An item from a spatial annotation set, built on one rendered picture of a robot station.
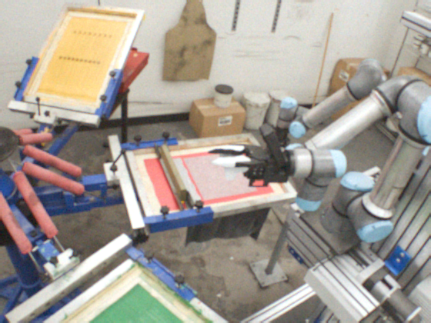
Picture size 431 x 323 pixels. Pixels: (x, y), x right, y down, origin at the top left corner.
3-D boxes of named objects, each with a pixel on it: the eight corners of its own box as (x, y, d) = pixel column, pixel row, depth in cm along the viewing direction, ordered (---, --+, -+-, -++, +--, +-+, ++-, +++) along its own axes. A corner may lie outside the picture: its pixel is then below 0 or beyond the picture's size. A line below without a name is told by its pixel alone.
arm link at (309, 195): (309, 188, 112) (320, 160, 105) (322, 214, 103) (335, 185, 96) (286, 188, 110) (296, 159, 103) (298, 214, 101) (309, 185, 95)
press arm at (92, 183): (117, 179, 177) (117, 171, 174) (119, 188, 173) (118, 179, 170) (82, 184, 170) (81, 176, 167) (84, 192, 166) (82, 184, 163)
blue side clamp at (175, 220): (208, 214, 174) (210, 204, 170) (212, 221, 171) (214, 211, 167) (147, 225, 163) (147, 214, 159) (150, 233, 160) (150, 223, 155)
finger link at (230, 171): (213, 185, 86) (248, 181, 90) (216, 164, 83) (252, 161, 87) (208, 178, 89) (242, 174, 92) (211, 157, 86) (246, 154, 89)
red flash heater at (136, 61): (98, 55, 290) (98, 42, 283) (150, 63, 289) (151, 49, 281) (64, 86, 242) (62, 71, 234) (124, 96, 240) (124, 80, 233)
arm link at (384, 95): (400, 55, 98) (273, 148, 114) (422, 71, 90) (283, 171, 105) (412, 81, 105) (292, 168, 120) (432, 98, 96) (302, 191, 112)
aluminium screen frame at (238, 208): (249, 138, 230) (251, 133, 227) (297, 201, 189) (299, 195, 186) (124, 152, 201) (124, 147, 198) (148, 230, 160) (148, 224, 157)
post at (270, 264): (274, 257, 277) (312, 161, 219) (287, 279, 262) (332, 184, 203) (248, 264, 269) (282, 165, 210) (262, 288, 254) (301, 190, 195)
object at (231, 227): (254, 226, 215) (266, 185, 196) (260, 237, 209) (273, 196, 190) (180, 241, 198) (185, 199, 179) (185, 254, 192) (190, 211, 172)
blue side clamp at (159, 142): (175, 147, 213) (175, 137, 209) (178, 151, 210) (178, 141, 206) (124, 153, 202) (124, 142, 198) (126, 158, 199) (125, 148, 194)
